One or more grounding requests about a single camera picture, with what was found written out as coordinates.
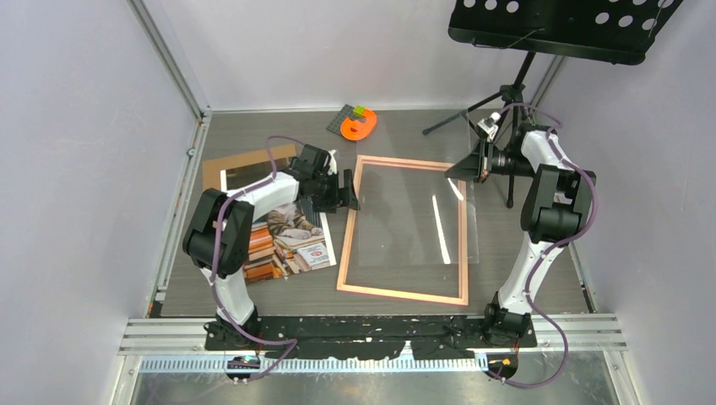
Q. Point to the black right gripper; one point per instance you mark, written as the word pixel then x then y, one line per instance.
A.
pixel 477 164

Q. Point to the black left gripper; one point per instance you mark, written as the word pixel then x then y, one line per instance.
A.
pixel 340 197

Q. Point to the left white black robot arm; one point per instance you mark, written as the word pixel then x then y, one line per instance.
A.
pixel 218 236

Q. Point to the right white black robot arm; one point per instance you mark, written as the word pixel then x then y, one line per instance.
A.
pixel 555 212

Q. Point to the cat and books photo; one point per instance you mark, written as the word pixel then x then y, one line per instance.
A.
pixel 287 238

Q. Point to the grey building plate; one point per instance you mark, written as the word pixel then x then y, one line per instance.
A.
pixel 345 114

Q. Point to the brown cardboard backing board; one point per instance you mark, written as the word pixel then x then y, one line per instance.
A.
pixel 235 165

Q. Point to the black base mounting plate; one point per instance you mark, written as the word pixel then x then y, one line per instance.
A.
pixel 369 335

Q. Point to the black music stand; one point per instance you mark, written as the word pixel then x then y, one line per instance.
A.
pixel 617 32

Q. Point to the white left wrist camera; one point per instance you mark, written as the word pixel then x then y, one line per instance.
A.
pixel 331 164

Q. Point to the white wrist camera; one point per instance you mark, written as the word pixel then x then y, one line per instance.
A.
pixel 331 164
pixel 488 127

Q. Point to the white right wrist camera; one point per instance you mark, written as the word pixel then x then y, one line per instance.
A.
pixel 488 127

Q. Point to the aluminium rail front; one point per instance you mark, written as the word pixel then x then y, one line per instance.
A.
pixel 173 346

